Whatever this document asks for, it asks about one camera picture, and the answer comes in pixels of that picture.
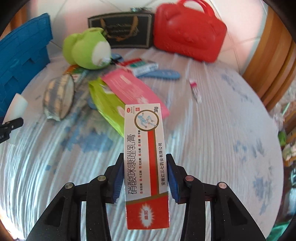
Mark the blue three-arm boomerang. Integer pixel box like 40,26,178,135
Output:
111,54,181,80

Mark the green wet wipes pack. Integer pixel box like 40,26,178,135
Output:
88,77,125,137

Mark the red green medicine box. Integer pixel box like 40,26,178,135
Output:
116,58,159,77

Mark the small pink ointment tube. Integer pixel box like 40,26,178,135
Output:
189,79,202,103

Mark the wooden door frame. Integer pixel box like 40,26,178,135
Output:
243,8,295,111

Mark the black gift box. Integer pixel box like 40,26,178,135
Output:
88,11,154,49

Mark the green frog plush toy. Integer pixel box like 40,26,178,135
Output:
62,28,111,70

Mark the red toy suitcase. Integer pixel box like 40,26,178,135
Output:
153,1,227,63

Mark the metal nail clipper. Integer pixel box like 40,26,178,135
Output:
130,7,153,13

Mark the red white ointment box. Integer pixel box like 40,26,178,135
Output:
124,103,170,230

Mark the green yellow medicine box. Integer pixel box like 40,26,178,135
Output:
65,65,89,85

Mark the blue plastic storage crate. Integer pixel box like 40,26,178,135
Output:
0,13,53,117

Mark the pink wet wipes pack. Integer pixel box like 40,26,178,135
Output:
102,69,170,118

